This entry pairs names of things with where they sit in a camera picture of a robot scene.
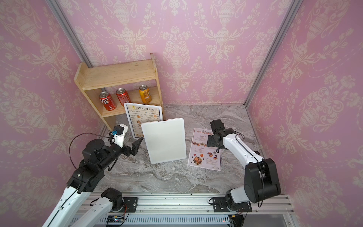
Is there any small circuit board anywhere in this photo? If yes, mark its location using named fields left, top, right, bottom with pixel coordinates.
left=106, top=216, right=125, bottom=223

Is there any wooden shelf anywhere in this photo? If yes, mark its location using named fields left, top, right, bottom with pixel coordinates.
left=74, top=53, right=164, bottom=130

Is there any red soda can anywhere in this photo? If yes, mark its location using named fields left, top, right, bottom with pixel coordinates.
left=116, top=88, right=131, bottom=106

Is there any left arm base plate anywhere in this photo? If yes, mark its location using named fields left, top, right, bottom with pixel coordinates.
left=123, top=197, right=139, bottom=214

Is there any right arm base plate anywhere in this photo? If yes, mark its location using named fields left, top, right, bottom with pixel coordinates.
left=209, top=196, right=252, bottom=213

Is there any white acrylic menu rack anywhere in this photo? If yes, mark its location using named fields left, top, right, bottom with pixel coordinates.
left=124, top=102, right=164, bottom=140

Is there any aluminium rail frame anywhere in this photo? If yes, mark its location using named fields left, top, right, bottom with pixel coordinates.
left=68, top=193, right=298, bottom=227

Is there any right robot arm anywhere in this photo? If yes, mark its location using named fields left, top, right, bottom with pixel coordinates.
left=207, top=119, right=281, bottom=211

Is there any orange soda can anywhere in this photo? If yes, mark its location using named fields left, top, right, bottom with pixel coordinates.
left=139, top=85, right=152, bottom=104

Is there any pink special menu sheet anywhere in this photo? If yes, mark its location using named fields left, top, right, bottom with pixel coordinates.
left=188, top=128, right=221, bottom=171

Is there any red cola can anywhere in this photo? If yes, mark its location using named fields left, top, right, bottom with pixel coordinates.
left=99, top=91, right=116, bottom=111

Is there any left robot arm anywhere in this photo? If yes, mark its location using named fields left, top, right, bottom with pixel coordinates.
left=43, top=125, right=143, bottom=227

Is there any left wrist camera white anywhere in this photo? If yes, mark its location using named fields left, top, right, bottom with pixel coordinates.
left=109, top=124, right=128, bottom=148

